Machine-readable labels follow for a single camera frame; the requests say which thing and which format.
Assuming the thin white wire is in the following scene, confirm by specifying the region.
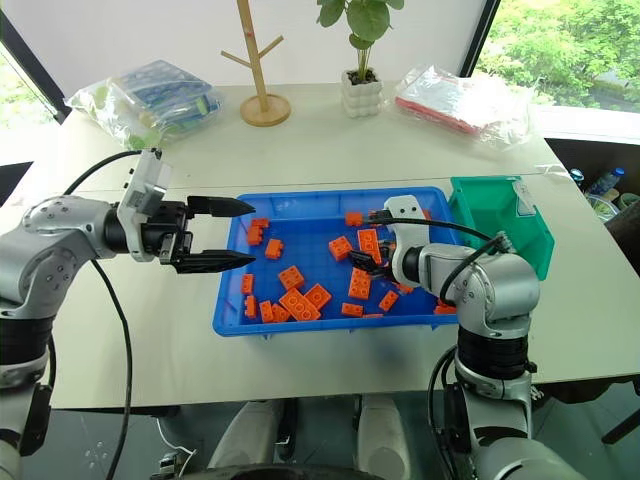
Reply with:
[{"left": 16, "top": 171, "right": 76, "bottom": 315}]
[{"left": 155, "top": 417, "right": 197, "bottom": 459}]

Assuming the black window frame post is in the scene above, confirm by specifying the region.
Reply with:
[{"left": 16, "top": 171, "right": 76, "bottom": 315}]
[
  {"left": 0, "top": 8, "right": 72, "bottom": 125},
  {"left": 461, "top": 0, "right": 502, "bottom": 79}
]

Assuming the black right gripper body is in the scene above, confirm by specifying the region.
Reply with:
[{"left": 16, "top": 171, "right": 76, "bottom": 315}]
[{"left": 372, "top": 222, "right": 399, "bottom": 284}]

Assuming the clear bag with blue packs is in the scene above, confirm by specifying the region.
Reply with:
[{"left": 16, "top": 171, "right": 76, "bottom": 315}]
[{"left": 64, "top": 59, "right": 224, "bottom": 150}]

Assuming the long orange toy brick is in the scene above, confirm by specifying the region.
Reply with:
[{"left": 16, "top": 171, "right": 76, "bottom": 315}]
[{"left": 278, "top": 288, "right": 323, "bottom": 322}]

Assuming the green leafy plant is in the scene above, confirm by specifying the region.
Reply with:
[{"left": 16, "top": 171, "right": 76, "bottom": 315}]
[{"left": 315, "top": 0, "right": 406, "bottom": 84}]

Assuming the green plastic bin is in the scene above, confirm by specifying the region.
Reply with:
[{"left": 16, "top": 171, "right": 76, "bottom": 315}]
[{"left": 446, "top": 174, "right": 557, "bottom": 283}]

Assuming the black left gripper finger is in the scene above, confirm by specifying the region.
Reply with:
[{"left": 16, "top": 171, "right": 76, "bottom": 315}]
[
  {"left": 174, "top": 250, "right": 258, "bottom": 275},
  {"left": 186, "top": 195, "right": 259, "bottom": 219}
]

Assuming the blue plastic bin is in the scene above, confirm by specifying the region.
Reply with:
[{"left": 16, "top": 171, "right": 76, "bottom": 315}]
[{"left": 212, "top": 186, "right": 459, "bottom": 339}]

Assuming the small clear plastic scrap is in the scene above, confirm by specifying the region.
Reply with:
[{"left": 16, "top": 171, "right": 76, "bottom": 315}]
[{"left": 533, "top": 162, "right": 572, "bottom": 180}]

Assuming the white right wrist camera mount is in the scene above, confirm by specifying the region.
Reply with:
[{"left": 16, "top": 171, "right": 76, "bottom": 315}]
[{"left": 381, "top": 195, "right": 427, "bottom": 284}]

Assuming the white rounded robot leg cover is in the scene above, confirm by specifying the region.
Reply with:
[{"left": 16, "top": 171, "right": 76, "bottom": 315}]
[
  {"left": 356, "top": 393, "right": 412, "bottom": 480},
  {"left": 206, "top": 399, "right": 297, "bottom": 472}
]

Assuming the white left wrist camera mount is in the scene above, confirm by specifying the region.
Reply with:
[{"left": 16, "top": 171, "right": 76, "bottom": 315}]
[{"left": 117, "top": 147, "right": 173, "bottom": 264}]

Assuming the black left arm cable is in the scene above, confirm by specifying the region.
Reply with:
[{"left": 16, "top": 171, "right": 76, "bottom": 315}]
[{"left": 63, "top": 148, "right": 146, "bottom": 480}]

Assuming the wooden tree-shaped stand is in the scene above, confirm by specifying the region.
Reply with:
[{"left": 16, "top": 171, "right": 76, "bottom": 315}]
[{"left": 220, "top": 0, "right": 293, "bottom": 128}]

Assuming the clear bag with red items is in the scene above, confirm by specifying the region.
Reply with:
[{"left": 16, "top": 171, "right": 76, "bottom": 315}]
[{"left": 393, "top": 64, "right": 532, "bottom": 152}]

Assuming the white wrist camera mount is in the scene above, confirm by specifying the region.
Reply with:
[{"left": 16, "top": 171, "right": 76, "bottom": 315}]
[
  {"left": 117, "top": 147, "right": 173, "bottom": 264},
  {"left": 381, "top": 195, "right": 427, "bottom": 284}
]

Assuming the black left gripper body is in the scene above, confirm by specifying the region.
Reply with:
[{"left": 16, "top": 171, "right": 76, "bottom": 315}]
[{"left": 141, "top": 199, "right": 196, "bottom": 267}]

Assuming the white bubble plant pot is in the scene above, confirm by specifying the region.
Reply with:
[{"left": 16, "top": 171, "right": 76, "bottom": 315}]
[{"left": 340, "top": 67, "right": 384, "bottom": 120}]

